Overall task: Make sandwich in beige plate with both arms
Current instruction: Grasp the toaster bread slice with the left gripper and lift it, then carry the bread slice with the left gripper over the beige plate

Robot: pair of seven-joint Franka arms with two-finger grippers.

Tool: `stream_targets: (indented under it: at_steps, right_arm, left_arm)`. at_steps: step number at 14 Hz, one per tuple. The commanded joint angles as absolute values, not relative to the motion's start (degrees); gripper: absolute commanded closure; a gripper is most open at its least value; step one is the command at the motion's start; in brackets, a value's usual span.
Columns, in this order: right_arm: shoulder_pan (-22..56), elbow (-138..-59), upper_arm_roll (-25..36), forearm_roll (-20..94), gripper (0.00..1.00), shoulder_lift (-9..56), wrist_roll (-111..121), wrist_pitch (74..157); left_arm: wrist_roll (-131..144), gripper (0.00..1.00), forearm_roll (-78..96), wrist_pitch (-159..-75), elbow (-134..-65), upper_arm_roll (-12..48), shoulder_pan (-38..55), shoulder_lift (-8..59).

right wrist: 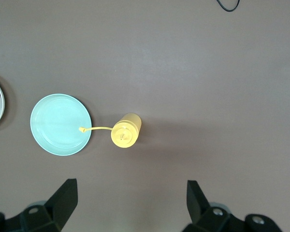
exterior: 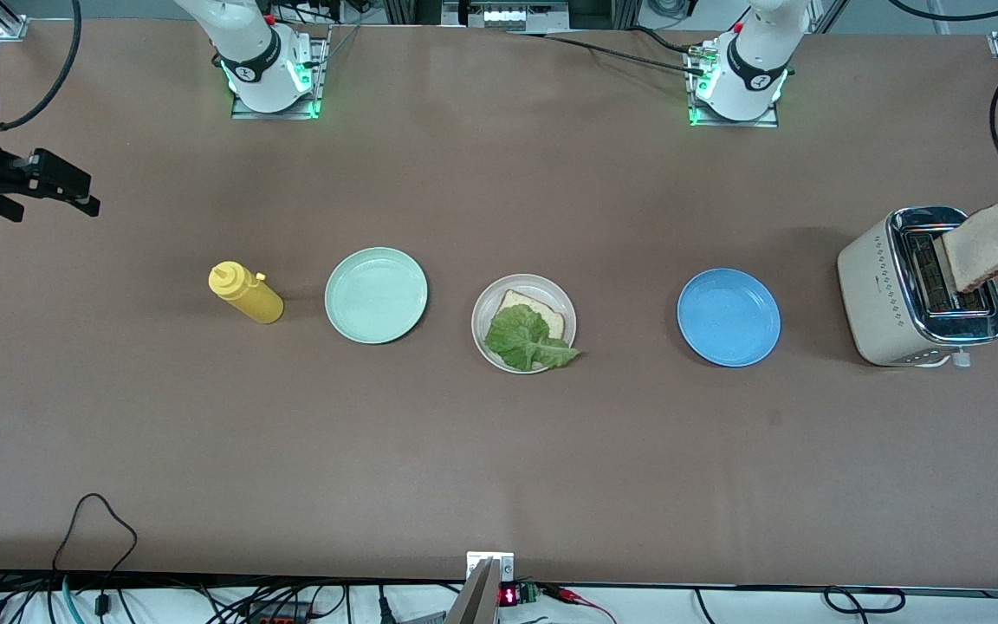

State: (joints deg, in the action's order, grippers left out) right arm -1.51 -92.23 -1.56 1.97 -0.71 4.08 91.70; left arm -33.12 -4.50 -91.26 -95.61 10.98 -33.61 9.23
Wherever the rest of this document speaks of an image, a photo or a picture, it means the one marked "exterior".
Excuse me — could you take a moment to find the thick toast bread slice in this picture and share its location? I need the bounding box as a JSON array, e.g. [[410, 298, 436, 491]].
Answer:
[[941, 202, 998, 294]]

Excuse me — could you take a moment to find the yellow mustard squeeze bottle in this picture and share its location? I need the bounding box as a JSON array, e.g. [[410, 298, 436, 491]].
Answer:
[[208, 260, 285, 325]]

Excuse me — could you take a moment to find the green lettuce leaf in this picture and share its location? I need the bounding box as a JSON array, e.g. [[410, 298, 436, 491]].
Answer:
[[483, 303, 582, 372]]

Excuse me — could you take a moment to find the thin toast bread slice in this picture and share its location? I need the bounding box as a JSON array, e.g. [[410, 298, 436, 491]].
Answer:
[[499, 289, 567, 341]]

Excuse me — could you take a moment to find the blue round plate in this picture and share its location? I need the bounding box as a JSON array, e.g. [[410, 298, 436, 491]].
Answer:
[[677, 268, 782, 367]]

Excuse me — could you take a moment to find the mint green round plate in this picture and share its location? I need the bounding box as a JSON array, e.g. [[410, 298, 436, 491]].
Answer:
[[324, 247, 429, 345]]

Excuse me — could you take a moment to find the beige round plate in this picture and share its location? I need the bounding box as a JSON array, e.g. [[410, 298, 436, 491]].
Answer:
[[471, 274, 578, 375]]

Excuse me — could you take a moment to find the beige chrome two-slot toaster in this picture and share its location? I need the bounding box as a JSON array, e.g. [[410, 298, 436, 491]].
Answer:
[[837, 205, 998, 369]]

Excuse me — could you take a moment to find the black electronics box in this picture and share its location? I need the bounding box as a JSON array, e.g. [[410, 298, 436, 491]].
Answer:
[[441, 0, 571, 34]]

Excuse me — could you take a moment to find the red clip lead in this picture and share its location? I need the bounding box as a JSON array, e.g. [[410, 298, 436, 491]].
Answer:
[[542, 585, 617, 624]]

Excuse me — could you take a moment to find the grey metal bar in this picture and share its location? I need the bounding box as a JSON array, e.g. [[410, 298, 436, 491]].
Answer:
[[444, 559, 500, 624]]

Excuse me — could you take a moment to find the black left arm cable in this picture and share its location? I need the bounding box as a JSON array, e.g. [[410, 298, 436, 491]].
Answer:
[[887, 0, 998, 209]]

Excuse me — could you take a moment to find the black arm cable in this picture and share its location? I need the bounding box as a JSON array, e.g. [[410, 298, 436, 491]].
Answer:
[[887, 0, 998, 209], [0, 0, 84, 133]]

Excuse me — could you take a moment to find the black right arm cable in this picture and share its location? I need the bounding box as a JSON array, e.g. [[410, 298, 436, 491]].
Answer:
[[0, 0, 84, 133]]

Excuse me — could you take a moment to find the thin black looped cable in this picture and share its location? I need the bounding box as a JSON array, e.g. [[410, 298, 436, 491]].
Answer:
[[50, 492, 139, 618]]

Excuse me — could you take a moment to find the black coiled cable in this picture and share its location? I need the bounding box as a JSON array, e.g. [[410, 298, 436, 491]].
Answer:
[[823, 586, 907, 614]]

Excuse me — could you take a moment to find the long black table cable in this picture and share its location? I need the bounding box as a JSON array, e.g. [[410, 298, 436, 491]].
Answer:
[[506, 30, 710, 79]]

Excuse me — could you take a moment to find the silver metal bracket plate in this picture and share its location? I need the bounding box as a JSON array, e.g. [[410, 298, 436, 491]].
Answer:
[[466, 551, 515, 583]]

